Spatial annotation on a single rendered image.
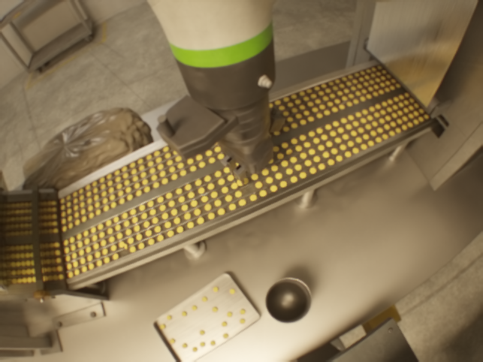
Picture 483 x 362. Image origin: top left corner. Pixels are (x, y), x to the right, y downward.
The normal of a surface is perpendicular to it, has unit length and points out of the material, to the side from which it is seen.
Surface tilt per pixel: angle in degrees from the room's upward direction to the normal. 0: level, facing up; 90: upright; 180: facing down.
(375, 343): 0
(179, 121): 0
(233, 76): 90
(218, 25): 97
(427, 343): 0
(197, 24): 97
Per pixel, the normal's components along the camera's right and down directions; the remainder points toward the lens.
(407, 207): -0.13, -0.44
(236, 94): 0.20, 0.87
